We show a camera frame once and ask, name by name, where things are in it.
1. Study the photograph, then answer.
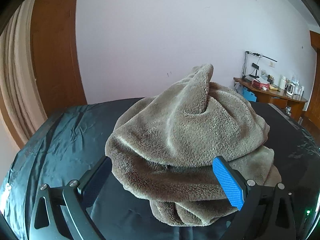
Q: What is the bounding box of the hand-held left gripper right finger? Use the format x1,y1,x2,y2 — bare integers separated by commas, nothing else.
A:
212,156,310,240

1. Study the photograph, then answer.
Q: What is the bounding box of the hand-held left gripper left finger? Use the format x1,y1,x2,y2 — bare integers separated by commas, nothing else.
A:
26,156,113,240

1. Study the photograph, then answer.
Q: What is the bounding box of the taupe fleece garment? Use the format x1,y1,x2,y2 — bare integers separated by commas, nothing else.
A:
105,64,282,228

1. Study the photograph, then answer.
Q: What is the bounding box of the teal bed cover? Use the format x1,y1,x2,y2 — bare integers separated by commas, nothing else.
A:
0,97,320,240

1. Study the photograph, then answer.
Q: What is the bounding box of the wooden desk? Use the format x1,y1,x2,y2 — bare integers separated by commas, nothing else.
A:
233,77,308,120

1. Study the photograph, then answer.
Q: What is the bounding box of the red box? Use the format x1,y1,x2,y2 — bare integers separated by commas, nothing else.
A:
252,79,270,90

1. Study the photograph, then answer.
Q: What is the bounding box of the glass kettle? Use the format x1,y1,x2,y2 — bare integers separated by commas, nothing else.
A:
286,82,297,96

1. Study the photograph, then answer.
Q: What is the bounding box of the black desk lamp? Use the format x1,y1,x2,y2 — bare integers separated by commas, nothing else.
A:
242,51,278,80

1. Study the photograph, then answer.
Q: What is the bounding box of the beige curtain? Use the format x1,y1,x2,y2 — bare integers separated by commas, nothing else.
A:
0,0,48,145

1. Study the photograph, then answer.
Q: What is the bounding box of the brown wooden panel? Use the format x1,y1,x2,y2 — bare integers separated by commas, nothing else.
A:
0,0,88,150

